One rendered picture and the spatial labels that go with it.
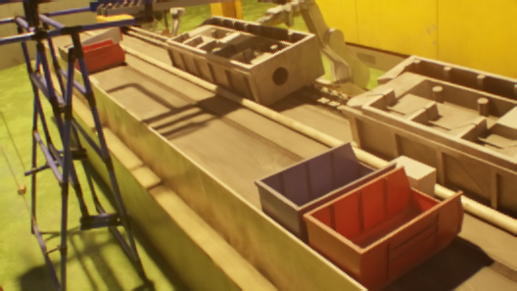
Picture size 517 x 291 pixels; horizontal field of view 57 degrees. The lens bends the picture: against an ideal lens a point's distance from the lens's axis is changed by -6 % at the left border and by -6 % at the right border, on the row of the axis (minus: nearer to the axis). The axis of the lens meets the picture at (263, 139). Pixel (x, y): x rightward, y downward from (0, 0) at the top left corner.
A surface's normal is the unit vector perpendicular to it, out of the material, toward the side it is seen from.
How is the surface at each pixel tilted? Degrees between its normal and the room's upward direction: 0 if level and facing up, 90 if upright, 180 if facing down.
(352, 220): 88
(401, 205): 88
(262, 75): 90
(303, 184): 88
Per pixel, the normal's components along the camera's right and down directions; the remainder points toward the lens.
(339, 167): 0.53, 0.26
